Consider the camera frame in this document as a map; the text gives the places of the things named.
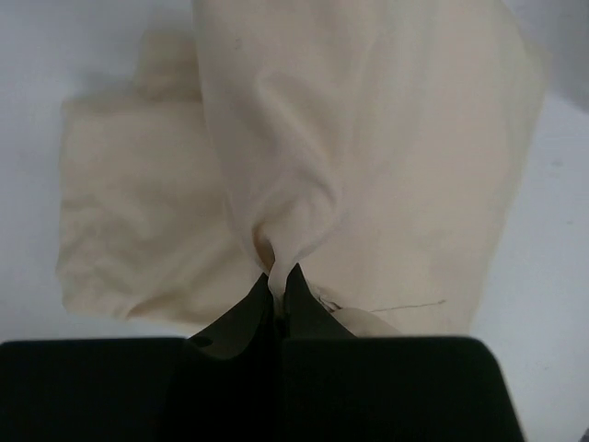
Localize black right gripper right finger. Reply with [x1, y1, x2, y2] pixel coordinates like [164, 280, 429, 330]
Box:
[281, 266, 525, 441]

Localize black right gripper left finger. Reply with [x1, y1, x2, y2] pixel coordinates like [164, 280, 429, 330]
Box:
[1, 277, 276, 441]

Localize beige drawstring trousers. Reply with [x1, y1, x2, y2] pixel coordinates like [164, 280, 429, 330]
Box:
[56, 1, 548, 335]

